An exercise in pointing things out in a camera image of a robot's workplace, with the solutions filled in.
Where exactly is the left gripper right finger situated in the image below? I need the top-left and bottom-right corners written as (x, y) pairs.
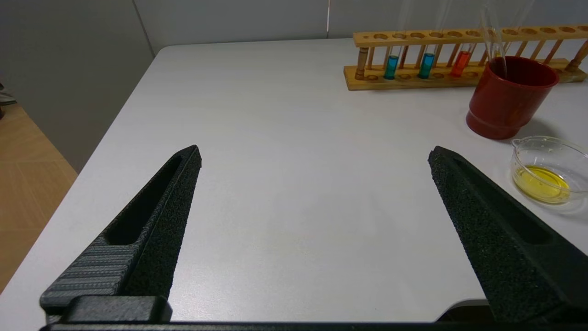
top-left (428, 146), bottom-right (588, 322)

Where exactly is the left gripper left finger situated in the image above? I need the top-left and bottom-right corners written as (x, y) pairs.
top-left (40, 145), bottom-right (203, 322)

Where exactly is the yellow liquid test tube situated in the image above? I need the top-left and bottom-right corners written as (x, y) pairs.
top-left (478, 2), bottom-right (510, 80)
top-left (491, 0), bottom-right (538, 59)

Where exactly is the red liquid test tube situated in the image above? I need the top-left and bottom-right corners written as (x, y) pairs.
top-left (449, 0), bottom-right (494, 78)

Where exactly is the teal liquid test tube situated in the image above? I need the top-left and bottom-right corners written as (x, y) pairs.
top-left (417, 0), bottom-right (453, 79)
top-left (384, 0), bottom-right (414, 80)

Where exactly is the wooden test tube rack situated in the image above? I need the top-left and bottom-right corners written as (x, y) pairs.
top-left (344, 24), bottom-right (588, 91)

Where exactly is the clear glass beaker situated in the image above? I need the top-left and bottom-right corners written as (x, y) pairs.
top-left (511, 136), bottom-right (588, 213)

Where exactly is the red plastic cup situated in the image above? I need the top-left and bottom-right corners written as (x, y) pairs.
top-left (466, 57), bottom-right (560, 140)

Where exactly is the black metal stand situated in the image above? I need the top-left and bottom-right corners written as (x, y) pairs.
top-left (0, 82), bottom-right (18, 121)

